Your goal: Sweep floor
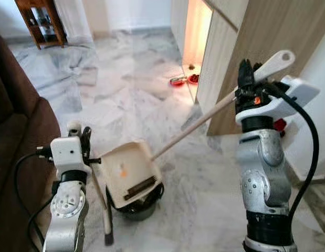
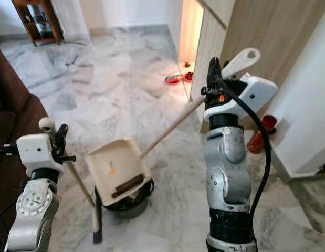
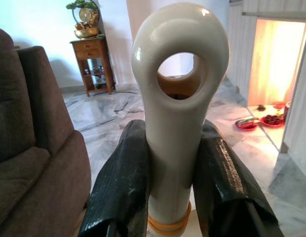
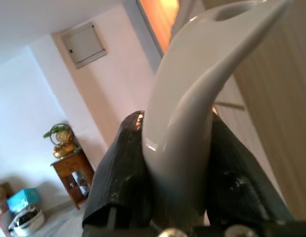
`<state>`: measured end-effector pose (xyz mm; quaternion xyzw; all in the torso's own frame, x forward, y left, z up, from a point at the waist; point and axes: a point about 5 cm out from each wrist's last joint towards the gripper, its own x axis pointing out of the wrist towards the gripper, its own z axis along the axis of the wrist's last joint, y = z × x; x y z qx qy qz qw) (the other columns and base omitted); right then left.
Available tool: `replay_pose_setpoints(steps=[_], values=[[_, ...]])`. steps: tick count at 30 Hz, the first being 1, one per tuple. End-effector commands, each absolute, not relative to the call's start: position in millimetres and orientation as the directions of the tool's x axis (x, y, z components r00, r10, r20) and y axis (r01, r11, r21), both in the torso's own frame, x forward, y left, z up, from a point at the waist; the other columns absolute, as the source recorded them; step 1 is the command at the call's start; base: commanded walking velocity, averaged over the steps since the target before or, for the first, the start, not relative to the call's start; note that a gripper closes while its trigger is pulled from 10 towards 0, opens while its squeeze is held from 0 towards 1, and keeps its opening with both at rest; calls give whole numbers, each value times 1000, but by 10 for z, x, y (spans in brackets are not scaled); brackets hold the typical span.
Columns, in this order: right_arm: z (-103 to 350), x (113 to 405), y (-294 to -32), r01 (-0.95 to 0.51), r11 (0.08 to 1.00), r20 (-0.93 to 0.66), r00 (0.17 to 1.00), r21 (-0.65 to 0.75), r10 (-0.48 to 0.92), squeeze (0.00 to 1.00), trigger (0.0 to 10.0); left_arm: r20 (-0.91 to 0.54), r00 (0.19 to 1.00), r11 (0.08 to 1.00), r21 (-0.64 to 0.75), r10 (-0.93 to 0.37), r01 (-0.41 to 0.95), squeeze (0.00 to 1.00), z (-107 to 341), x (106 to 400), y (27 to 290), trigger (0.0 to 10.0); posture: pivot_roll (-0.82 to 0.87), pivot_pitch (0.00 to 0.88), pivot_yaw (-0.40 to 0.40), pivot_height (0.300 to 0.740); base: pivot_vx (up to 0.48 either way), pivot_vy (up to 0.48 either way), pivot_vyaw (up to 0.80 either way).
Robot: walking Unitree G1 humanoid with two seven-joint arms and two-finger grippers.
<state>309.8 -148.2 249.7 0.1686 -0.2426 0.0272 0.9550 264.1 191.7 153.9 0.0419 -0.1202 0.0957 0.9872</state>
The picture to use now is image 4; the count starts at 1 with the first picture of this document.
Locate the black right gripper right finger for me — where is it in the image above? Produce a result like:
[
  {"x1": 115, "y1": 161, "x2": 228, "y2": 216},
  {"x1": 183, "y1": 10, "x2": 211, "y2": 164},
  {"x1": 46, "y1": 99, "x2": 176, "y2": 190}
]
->
[{"x1": 206, "y1": 112, "x2": 296, "y2": 227}]

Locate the white basket with dark contents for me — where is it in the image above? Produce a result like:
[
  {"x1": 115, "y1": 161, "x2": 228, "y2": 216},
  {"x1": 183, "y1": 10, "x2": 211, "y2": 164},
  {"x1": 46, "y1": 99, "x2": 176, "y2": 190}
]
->
[{"x1": 7, "y1": 206, "x2": 46, "y2": 237}]

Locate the gold ornament with green leaves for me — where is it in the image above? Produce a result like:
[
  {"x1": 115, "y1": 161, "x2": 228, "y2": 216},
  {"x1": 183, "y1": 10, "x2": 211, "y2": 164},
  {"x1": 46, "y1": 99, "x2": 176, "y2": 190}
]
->
[{"x1": 43, "y1": 121, "x2": 82, "y2": 159}]

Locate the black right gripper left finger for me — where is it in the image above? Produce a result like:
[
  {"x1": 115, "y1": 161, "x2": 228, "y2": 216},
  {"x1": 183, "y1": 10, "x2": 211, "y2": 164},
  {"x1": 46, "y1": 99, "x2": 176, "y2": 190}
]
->
[{"x1": 82, "y1": 110, "x2": 155, "y2": 229}]

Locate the grey wall panel box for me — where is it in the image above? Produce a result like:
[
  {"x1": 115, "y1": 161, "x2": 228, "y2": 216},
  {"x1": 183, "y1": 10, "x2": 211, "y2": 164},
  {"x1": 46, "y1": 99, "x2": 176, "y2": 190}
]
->
[{"x1": 60, "y1": 21, "x2": 108, "y2": 70}]

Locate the teal blue carton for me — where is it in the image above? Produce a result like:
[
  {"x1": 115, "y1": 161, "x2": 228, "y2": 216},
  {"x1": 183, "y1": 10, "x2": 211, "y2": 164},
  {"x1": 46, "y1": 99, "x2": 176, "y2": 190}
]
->
[{"x1": 6, "y1": 188, "x2": 43, "y2": 219}]

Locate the beige louvred wooden door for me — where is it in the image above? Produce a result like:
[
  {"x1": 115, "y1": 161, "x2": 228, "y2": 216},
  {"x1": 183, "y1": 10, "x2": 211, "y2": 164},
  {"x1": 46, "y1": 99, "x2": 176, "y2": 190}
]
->
[{"x1": 217, "y1": 9, "x2": 306, "y2": 222}]

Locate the brown wooden side table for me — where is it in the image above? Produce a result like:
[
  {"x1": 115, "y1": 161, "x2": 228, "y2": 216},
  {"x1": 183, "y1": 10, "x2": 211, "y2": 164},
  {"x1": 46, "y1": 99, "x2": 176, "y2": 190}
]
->
[{"x1": 50, "y1": 149, "x2": 96, "y2": 211}]

